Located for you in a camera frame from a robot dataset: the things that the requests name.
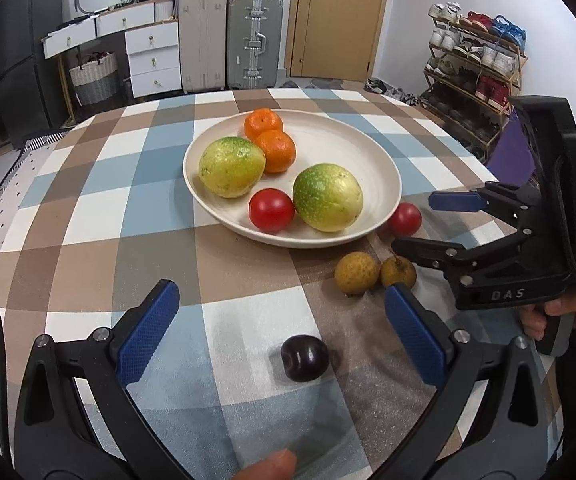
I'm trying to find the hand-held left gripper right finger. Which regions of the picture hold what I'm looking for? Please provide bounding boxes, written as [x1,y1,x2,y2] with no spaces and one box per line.
[372,283,552,480]

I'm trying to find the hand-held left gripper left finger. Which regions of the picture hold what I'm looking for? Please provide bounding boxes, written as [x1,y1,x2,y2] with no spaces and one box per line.
[13,279,193,480]

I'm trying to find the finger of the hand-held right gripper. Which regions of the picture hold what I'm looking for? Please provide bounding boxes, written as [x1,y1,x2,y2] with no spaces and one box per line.
[428,182,537,225]
[391,230,529,274]

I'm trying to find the small red tomato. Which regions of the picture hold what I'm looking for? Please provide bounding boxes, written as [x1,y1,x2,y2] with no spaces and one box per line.
[387,202,423,237]

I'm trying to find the cream round plate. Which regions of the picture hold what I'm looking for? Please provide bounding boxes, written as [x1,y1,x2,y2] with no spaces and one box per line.
[183,108,402,248]

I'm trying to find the green yellow guava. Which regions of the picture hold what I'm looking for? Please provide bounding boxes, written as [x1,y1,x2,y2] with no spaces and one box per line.
[292,163,364,233]

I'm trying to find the large dark plum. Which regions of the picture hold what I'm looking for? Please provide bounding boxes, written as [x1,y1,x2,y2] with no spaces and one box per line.
[281,335,329,382]

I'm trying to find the large red tomato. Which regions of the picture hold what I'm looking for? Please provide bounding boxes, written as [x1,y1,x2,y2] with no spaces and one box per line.
[248,188,295,234]

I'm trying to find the orange mandarin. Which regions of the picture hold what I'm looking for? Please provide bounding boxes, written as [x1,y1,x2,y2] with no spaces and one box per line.
[244,109,285,142]
[253,130,297,174]

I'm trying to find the person's left hand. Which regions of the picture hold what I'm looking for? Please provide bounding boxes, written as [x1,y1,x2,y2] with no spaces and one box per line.
[230,449,297,480]

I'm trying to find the brown longan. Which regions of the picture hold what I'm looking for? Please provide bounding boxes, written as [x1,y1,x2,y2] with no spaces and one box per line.
[334,252,381,296]
[380,256,417,289]

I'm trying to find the purple bag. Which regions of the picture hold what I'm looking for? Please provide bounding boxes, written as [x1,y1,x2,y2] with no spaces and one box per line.
[486,109,539,192]

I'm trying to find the wooden shoe rack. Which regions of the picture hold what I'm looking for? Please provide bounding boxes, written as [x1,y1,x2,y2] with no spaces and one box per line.
[419,2,529,162]

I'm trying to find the checked tablecloth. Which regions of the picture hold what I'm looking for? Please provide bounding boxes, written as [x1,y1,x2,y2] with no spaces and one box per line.
[0,87,563,480]

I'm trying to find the pile of loose shoes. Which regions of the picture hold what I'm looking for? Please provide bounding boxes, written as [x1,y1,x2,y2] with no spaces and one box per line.
[364,77,421,107]

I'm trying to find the rows of assorted shoes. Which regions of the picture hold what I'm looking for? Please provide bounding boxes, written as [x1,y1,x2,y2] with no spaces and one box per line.
[422,2,528,151]

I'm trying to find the dotted floor rug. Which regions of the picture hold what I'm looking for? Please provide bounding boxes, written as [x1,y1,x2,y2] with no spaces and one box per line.
[0,129,70,233]

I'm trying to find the wooden door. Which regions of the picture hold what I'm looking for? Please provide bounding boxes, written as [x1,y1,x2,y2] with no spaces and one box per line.
[285,0,394,82]

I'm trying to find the silver suitcase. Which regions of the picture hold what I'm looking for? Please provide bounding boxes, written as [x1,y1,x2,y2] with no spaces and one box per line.
[226,0,285,91]

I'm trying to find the wicker basket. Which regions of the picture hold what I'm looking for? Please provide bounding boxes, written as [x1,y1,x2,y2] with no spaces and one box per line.
[69,51,119,106]

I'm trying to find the white desk with drawers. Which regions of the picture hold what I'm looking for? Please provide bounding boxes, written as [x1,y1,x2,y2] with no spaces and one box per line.
[42,0,181,99]

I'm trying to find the beige suitcase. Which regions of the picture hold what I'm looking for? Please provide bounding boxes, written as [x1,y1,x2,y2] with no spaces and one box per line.
[177,0,229,94]

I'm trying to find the black refrigerator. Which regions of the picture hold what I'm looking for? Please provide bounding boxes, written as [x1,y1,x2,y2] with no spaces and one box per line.
[0,0,65,136]

